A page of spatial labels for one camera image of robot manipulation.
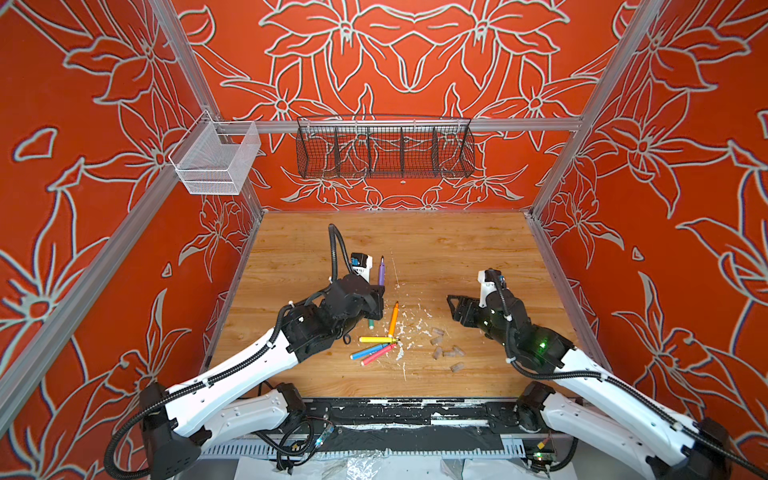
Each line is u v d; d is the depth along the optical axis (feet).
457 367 2.65
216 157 3.10
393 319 2.95
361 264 2.00
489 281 2.20
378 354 2.73
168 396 1.33
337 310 1.66
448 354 2.73
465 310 2.20
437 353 2.73
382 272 2.34
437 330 2.88
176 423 1.26
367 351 2.73
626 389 1.49
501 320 1.78
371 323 2.93
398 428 2.37
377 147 3.30
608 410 1.51
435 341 2.80
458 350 2.73
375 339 2.82
